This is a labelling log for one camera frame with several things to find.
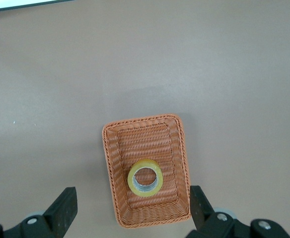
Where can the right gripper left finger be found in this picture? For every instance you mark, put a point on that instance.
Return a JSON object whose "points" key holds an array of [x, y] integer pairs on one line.
{"points": [[60, 218]]}

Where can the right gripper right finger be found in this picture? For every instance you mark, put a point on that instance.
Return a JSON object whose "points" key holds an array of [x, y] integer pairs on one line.
{"points": [[202, 220]]}

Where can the yellow clear tape roll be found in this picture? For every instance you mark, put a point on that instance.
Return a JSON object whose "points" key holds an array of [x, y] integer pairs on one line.
{"points": [[145, 164]]}

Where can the brown deep wicker basket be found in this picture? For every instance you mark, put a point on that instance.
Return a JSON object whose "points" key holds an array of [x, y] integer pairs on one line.
{"points": [[145, 143]]}

